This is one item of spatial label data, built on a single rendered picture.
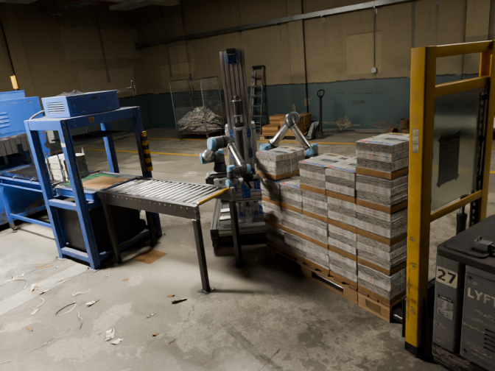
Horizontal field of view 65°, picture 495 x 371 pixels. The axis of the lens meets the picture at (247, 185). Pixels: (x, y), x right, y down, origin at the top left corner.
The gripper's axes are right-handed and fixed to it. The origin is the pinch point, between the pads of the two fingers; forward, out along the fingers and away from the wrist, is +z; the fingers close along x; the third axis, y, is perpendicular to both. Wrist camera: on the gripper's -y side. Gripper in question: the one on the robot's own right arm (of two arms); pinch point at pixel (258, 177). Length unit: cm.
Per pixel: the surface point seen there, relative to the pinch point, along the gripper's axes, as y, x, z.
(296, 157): 15.6, -20.7, 29.8
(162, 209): -12, 25, -89
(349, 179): 16, -107, 2
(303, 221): -31, -56, 2
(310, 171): 16, -67, 3
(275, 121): -45, 521, 440
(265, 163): 13.1, -7.2, 3.6
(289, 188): -4.5, -39.3, 2.8
